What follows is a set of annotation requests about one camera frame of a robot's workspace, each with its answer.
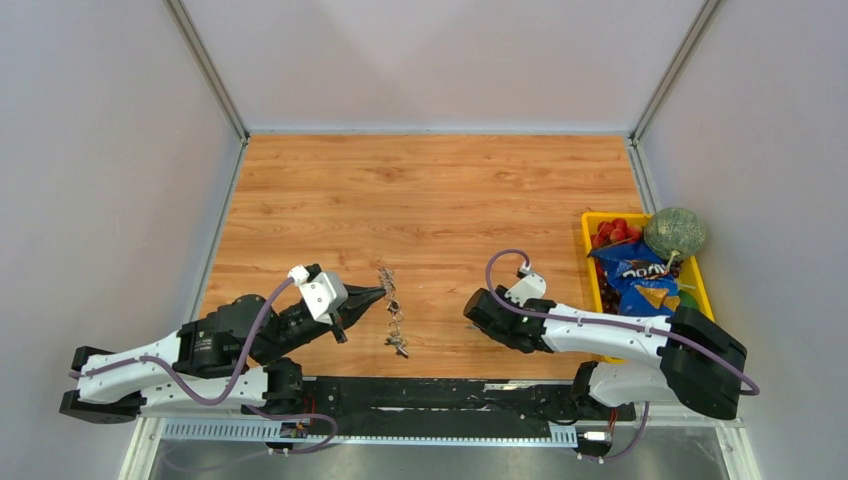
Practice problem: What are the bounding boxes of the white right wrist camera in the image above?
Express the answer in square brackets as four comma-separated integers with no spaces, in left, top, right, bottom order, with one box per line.
[505,261,547,307]

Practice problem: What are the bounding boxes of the green lime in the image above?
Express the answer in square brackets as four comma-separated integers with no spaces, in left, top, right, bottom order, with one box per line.
[678,290,700,310]

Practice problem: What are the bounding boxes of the dark grapes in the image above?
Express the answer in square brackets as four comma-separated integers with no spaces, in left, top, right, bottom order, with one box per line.
[594,260,621,314]

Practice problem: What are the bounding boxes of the green melon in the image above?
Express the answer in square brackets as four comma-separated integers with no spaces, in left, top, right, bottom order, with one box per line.
[643,207,708,260]

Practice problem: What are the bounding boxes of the yellow plastic bin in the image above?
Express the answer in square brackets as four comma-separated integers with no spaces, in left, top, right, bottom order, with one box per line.
[580,211,715,364]

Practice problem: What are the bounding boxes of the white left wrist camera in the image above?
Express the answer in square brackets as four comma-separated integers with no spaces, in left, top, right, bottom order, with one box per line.
[288,264,349,325]

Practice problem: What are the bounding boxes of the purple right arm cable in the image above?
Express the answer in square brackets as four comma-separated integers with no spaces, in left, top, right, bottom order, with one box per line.
[485,249,762,463]

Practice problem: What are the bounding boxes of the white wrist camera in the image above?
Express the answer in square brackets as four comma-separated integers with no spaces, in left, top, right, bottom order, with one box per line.
[505,261,547,307]
[288,264,349,325]

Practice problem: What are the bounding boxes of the blue chips bag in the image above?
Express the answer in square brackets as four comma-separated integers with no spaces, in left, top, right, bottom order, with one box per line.
[589,242,680,317]

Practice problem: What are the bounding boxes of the red strawberries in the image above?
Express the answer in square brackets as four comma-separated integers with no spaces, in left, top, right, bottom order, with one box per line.
[590,217,643,249]

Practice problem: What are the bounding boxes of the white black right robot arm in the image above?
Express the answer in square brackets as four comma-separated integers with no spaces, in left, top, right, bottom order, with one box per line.
[464,288,759,420]

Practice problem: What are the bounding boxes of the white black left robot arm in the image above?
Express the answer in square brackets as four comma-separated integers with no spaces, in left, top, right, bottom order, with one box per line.
[58,264,389,425]

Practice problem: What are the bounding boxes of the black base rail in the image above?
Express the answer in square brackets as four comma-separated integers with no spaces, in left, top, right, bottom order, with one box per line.
[260,376,635,440]

